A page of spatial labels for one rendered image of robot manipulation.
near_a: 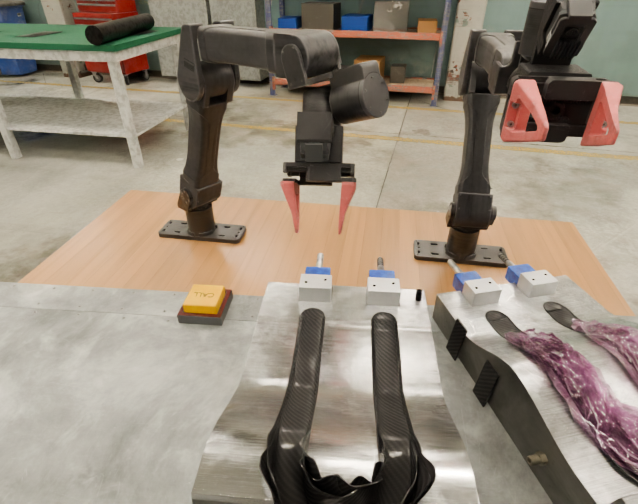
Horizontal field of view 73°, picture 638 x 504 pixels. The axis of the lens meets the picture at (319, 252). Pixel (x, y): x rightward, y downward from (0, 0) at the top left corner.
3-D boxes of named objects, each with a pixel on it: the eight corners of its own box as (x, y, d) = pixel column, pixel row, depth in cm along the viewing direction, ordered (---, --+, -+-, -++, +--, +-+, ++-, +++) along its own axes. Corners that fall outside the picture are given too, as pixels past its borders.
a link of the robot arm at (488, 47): (565, 55, 57) (516, 26, 82) (495, 53, 59) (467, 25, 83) (539, 144, 64) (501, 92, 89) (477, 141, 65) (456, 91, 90)
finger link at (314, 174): (354, 235, 60) (356, 167, 59) (303, 233, 60) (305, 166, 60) (354, 234, 67) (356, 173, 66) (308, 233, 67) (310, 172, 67)
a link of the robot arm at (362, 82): (400, 109, 60) (382, 16, 56) (363, 123, 54) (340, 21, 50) (338, 122, 68) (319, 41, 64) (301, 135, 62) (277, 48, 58)
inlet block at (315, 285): (307, 266, 80) (306, 242, 77) (333, 267, 80) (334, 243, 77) (299, 313, 70) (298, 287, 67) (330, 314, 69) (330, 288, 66)
